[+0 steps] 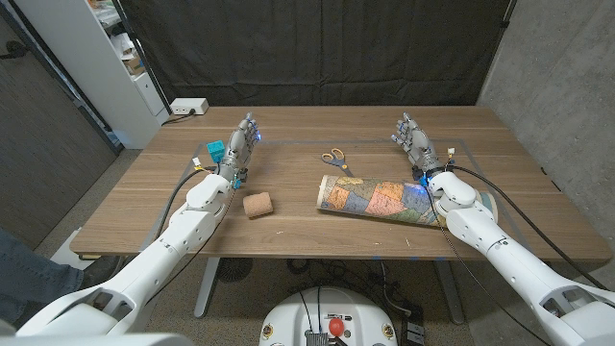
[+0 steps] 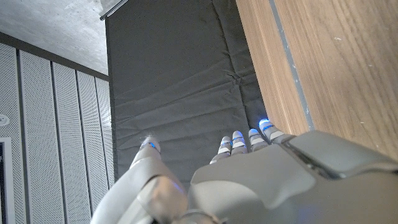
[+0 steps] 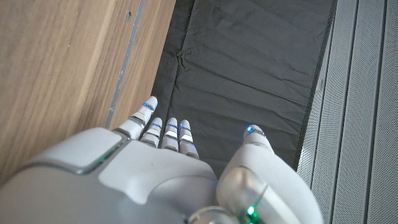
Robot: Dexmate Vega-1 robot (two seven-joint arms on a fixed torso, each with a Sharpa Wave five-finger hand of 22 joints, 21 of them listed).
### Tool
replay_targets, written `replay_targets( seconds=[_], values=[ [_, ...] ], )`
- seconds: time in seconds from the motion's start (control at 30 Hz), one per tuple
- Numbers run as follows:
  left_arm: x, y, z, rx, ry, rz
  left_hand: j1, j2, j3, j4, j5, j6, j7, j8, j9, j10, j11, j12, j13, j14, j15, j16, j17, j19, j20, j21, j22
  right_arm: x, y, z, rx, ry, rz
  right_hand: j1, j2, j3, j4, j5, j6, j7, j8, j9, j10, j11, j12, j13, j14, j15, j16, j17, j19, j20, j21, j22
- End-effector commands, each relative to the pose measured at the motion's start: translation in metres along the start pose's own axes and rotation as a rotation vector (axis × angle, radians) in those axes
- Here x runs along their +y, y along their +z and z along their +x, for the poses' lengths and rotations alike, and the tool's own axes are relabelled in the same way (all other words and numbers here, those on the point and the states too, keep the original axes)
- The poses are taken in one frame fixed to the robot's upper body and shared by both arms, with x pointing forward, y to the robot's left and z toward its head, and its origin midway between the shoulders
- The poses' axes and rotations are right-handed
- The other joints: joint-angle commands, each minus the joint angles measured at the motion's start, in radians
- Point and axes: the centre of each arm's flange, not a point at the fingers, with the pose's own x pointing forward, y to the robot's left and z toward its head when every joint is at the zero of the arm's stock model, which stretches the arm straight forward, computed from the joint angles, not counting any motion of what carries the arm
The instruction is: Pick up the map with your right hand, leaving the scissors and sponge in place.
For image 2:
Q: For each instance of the black backdrop curtain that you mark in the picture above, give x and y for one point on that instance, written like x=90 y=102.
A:
x=180 y=77

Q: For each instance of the grey backdrop crossbar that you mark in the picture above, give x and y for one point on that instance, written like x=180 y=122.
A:
x=113 y=9

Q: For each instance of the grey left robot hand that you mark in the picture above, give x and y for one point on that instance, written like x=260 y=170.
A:
x=264 y=186

